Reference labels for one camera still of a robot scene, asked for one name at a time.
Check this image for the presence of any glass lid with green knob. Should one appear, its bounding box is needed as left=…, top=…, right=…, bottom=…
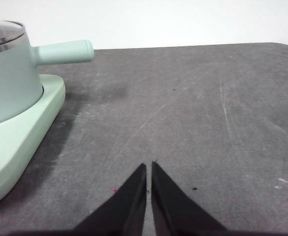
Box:
left=0, top=21, right=27, bottom=49

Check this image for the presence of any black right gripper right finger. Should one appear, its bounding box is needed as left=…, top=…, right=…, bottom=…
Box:
left=151, top=161, right=229, bottom=232

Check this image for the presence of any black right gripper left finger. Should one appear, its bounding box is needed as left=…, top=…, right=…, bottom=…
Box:
left=72, top=163, right=147, bottom=232

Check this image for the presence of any green pot with side handle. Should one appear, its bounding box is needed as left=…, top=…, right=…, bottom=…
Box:
left=0, top=21, right=95, bottom=127

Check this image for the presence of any green breakfast machine base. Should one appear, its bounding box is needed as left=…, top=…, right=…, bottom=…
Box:
left=0, top=73, right=66, bottom=208

